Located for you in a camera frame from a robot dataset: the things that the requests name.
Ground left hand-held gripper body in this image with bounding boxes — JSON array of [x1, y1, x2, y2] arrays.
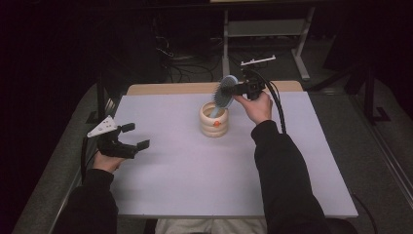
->
[[87, 115, 140, 160]]

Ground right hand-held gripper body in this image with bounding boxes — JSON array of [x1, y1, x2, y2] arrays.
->
[[241, 55, 277, 101]]

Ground light blue hairbrush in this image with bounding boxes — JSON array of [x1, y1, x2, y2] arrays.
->
[[208, 74, 240, 119]]

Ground cream ribbed holder cup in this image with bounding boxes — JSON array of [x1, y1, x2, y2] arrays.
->
[[199, 100, 230, 138]]

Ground person's left hand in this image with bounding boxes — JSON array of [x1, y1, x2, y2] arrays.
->
[[92, 152, 126, 174]]

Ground person's right hand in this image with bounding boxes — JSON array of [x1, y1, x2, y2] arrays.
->
[[233, 91, 274, 126]]

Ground lilac table mat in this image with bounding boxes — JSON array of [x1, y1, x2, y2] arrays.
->
[[110, 91, 359, 218]]

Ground grey metal stand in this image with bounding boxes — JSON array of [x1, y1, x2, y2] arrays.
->
[[221, 6, 317, 82]]

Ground person's lap light trousers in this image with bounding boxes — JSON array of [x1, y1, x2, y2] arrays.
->
[[155, 217, 268, 234]]

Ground black stand with foot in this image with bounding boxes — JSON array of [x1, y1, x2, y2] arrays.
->
[[305, 61, 393, 125]]

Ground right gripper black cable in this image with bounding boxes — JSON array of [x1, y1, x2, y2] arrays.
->
[[249, 68, 379, 234]]

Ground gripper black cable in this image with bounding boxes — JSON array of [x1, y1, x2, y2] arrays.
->
[[249, 68, 379, 234], [80, 136, 99, 183]]

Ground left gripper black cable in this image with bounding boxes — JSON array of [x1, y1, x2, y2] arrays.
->
[[80, 136, 99, 183]]

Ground black stand post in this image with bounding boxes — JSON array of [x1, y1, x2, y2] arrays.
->
[[86, 74, 113, 125]]

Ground black floor cables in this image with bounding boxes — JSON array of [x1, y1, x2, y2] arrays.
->
[[152, 16, 271, 82]]

